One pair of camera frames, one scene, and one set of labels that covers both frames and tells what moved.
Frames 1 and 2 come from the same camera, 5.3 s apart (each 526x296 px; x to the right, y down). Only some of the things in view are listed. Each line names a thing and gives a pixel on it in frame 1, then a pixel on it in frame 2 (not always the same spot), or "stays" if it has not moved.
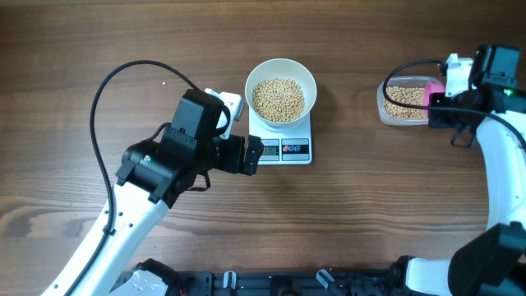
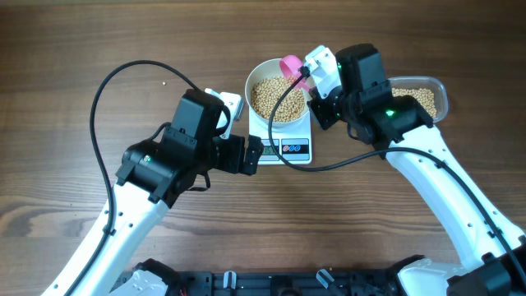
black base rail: (286, 284) stays
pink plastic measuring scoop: (431, 87) → (289, 66)
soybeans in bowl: (278, 99) stays
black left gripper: (233, 163) stays
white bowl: (280, 92) stays
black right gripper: (439, 119) → (316, 104)
